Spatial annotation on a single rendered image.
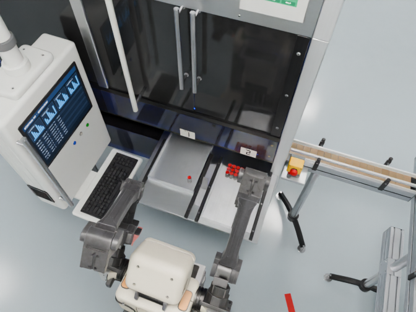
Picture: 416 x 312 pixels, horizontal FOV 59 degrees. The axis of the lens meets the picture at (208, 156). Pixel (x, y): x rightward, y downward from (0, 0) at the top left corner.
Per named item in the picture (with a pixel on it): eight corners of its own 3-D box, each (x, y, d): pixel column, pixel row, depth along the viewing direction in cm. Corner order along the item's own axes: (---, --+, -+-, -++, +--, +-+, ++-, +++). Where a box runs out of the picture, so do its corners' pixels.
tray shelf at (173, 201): (164, 130, 217) (164, 129, 215) (280, 165, 205) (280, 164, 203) (129, 200, 193) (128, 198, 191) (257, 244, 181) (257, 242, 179)
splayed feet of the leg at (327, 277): (324, 270, 259) (330, 265, 248) (397, 296, 251) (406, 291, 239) (322, 281, 255) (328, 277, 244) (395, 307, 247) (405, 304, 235)
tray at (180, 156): (173, 130, 214) (172, 127, 211) (214, 143, 210) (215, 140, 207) (148, 179, 197) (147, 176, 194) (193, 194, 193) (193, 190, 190)
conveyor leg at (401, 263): (357, 277, 250) (411, 240, 185) (371, 282, 248) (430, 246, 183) (355, 290, 245) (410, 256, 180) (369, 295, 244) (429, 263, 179)
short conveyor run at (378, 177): (282, 166, 207) (288, 151, 194) (288, 145, 215) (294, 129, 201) (408, 204, 195) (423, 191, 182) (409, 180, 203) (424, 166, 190)
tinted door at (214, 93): (195, 111, 180) (192, 6, 130) (280, 135, 173) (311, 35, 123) (194, 112, 180) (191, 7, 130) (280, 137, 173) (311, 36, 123)
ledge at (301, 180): (286, 158, 208) (286, 156, 206) (308, 164, 205) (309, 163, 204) (280, 178, 201) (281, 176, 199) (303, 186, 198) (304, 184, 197)
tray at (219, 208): (221, 164, 203) (221, 161, 200) (267, 178, 198) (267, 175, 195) (200, 218, 186) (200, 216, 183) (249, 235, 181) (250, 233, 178)
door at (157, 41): (109, 86, 188) (75, -21, 138) (194, 111, 180) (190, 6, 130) (109, 87, 188) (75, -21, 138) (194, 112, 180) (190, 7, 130)
